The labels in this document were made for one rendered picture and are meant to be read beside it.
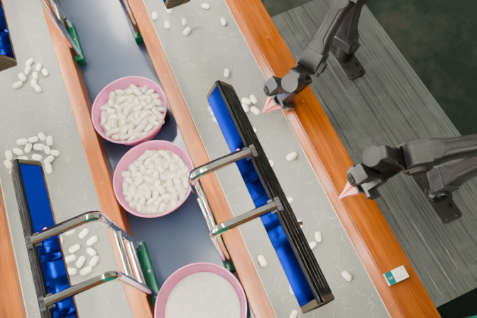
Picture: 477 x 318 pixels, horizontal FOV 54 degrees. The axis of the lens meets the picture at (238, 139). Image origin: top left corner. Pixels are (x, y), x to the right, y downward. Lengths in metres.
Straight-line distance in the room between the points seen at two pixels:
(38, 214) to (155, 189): 0.44
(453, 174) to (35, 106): 1.42
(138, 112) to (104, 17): 0.54
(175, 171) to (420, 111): 0.88
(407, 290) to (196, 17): 1.22
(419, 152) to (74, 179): 1.08
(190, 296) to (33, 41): 1.16
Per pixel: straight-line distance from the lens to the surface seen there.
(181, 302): 1.49
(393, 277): 1.46
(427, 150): 1.30
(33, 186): 1.32
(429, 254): 1.62
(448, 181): 1.51
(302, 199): 1.52
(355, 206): 1.51
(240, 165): 1.21
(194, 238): 1.57
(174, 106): 1.67
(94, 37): 2.04
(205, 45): 1.82
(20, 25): 2.12
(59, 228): 1.21
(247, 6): 1.88
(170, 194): 1.58
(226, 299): 1.47
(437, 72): 2.74
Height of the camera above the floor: 2.19
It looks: 65 degrees down
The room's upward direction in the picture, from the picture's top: 10 degrees counter-clockwise
